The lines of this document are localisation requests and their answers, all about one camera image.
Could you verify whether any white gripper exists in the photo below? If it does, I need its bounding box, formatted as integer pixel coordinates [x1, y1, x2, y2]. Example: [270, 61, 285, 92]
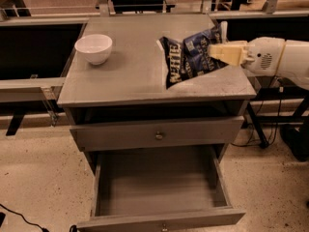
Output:
[208, 37, 285, 76]

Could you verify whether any blue chip bag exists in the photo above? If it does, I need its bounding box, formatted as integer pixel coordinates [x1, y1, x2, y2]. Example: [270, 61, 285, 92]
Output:
[158, 24, 226, 89]

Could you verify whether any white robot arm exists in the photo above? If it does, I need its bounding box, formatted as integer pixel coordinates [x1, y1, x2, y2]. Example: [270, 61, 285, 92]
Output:
[208, 37, 309, 90]

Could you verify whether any grey top drawer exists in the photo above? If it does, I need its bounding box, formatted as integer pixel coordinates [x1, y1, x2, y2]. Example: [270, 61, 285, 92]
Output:
[70, 116, 244, 152]

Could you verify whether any brass top drawer knob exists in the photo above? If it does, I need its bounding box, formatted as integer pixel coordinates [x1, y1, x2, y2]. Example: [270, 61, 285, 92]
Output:
[155, 131, 163, 140]

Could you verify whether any brass drawer knob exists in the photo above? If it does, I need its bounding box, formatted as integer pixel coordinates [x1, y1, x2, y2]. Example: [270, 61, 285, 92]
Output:
[161, 223, 168, 232]
[155, 131, 163, 140]

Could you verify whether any grey wooden drawer cabinet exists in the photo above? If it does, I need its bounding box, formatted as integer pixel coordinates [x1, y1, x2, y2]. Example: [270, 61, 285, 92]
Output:
[58, 14, 256, 165]

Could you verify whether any grey open middle drawer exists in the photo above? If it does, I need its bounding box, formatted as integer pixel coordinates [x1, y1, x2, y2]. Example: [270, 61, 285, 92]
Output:
[77, 146, 244, 232]

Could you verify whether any brass middle drawer knob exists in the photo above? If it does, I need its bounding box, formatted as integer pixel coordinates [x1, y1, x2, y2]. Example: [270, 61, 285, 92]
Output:
[161, 223, 168, 232]

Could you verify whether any white ceramic bowl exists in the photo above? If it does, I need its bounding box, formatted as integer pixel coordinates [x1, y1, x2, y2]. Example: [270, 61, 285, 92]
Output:
[74, 34, 113, 65]

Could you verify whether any black cables right floor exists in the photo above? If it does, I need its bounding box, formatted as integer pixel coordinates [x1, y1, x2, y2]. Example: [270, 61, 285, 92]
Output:
[230, 77, 288, 148]

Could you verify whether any grey metal rail frame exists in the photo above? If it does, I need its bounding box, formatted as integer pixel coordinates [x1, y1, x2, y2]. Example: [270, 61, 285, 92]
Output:
[0, 0, 309, 137]

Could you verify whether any black floor cable left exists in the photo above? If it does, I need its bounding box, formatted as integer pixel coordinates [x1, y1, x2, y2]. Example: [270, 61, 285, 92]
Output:
[0, 203, 51, 232]

